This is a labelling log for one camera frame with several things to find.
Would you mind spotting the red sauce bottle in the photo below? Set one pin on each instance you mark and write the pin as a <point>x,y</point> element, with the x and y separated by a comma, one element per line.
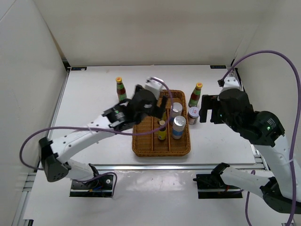
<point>121,91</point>
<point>195,96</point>

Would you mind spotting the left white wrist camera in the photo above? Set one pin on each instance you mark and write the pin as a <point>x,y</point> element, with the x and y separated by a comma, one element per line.
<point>154,86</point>

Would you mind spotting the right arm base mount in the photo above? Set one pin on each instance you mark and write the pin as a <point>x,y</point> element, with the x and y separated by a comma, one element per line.
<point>211,186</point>

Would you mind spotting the aluminium front rail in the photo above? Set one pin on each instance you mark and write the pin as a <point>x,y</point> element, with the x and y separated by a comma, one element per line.
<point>152,167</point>

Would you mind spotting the right black table label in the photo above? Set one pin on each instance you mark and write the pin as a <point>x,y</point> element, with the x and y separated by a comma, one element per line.
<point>218,66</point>

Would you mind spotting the wicker divided tray basket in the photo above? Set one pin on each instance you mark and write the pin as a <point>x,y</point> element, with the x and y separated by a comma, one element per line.
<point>150,145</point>

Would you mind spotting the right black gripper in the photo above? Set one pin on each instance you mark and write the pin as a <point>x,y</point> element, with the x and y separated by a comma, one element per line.
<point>209,101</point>

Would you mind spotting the left red sauce bottle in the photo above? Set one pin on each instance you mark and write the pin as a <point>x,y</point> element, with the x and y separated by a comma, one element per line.
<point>121,91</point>

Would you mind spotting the small yellow bottle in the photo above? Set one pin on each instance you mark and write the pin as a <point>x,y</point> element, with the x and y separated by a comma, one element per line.
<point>163,118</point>
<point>162,131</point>

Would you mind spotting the right red sauce bottle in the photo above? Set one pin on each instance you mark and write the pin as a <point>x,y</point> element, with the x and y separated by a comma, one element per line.
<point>195,96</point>

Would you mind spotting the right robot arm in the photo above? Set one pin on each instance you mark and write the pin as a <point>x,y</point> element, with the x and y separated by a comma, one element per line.
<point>263,130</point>

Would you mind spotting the left black table label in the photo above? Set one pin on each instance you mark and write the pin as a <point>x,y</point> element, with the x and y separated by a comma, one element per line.
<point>78,68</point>

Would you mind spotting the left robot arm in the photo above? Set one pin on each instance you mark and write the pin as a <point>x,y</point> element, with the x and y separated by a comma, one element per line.
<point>56,155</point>

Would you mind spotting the right white-lid brown jar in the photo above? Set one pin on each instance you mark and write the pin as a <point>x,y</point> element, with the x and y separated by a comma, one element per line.
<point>193,115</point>

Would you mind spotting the silver-lid bead jar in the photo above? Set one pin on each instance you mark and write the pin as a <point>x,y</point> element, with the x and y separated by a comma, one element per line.
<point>178,127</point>
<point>176,110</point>

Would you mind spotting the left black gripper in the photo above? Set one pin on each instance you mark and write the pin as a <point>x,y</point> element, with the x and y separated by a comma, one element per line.
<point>156,111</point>

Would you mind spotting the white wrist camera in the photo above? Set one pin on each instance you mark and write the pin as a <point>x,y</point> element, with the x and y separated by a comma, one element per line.
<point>229,83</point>
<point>154,86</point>

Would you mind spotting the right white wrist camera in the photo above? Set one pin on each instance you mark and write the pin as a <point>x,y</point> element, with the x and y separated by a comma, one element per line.
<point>229,83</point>

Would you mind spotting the black table label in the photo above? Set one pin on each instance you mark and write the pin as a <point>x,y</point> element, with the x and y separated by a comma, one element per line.
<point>78,68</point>
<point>218,66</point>

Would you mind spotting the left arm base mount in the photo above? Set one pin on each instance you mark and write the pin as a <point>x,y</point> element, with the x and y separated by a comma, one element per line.
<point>100,186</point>

